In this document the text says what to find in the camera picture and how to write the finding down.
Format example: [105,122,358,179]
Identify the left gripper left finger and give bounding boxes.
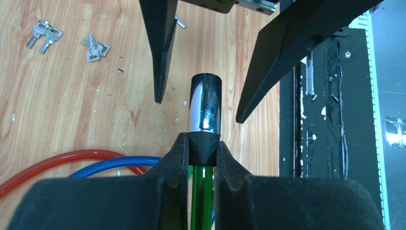
[8,133,189,230]

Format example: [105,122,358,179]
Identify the blue cable lock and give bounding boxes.
[68,156,161,178]

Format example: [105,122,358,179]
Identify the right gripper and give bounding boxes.
[139,0,380,124]

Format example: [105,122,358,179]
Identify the blue lock silver keys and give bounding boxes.
[81,33,111,62]

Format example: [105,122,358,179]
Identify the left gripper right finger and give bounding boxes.
[215,142,384,230]

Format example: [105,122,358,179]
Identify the green cable lock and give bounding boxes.
[186,73,222,230]

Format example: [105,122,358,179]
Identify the red cable lock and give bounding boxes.
[0,149,149,200]

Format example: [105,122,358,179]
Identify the aluminium frame rail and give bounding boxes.
[350,0,406,230]

